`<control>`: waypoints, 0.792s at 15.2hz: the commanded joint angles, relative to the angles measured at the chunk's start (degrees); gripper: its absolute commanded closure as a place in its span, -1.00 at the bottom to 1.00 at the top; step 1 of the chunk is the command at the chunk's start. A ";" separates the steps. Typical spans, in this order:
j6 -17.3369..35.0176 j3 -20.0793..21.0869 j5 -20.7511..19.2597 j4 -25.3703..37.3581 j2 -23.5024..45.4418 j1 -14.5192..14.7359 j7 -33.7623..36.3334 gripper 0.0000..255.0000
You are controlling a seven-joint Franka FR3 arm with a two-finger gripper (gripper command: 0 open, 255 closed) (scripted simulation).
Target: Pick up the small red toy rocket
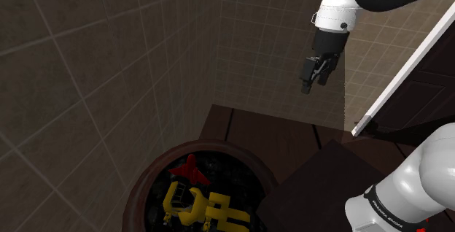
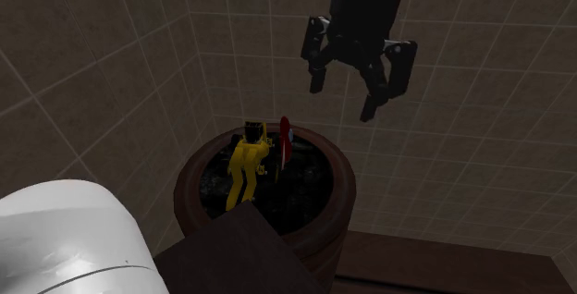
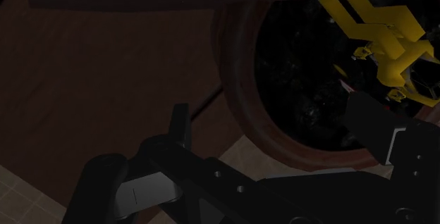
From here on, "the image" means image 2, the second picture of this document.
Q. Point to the dark robot stand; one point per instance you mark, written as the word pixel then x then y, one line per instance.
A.
pixel 234 257

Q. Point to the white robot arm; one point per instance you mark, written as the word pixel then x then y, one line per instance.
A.
pixel 67 234

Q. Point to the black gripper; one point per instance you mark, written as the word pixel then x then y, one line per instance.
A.
pixel 365 9

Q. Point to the red flat figure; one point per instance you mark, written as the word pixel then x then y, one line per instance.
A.
pixel 284 142

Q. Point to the yellow figure with black head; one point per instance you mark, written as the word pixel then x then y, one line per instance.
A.
pixel 245 158

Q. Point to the brown round pot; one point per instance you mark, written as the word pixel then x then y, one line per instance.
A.
pixel 336 221

